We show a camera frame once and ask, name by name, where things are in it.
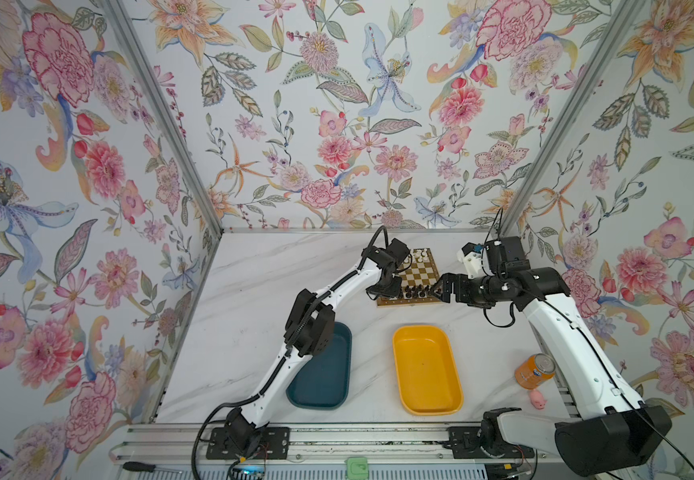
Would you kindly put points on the green clip on rail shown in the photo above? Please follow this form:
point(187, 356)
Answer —
point(357, 468)

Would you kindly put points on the orange drink can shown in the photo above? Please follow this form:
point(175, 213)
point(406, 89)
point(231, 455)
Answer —
point(535, 371)

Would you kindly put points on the yellow plastic tray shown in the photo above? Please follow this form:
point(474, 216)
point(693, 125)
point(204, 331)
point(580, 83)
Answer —
point(426, 371)

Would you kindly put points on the pink pig toy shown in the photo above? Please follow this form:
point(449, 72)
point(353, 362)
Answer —
point(537, 399)

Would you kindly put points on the dark teal plastic tray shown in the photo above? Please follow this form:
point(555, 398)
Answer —
point(324, 382)

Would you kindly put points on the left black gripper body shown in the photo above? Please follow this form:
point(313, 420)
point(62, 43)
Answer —
point(387, 288)

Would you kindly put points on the black screwdriver handle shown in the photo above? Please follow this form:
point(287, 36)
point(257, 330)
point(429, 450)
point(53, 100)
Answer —
point(135, 466)

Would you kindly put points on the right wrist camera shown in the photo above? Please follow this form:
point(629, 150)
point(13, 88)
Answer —
point(471, 257)

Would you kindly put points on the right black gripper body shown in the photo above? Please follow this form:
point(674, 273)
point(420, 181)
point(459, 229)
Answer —
point(479, 293)

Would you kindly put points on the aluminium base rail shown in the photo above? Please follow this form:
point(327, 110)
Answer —
point(310, 444)

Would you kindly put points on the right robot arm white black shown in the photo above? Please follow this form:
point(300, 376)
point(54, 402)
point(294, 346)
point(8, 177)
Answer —
point(616, 429)

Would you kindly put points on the wooden chess board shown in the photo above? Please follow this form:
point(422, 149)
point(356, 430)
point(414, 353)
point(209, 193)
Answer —
point(419, 276)

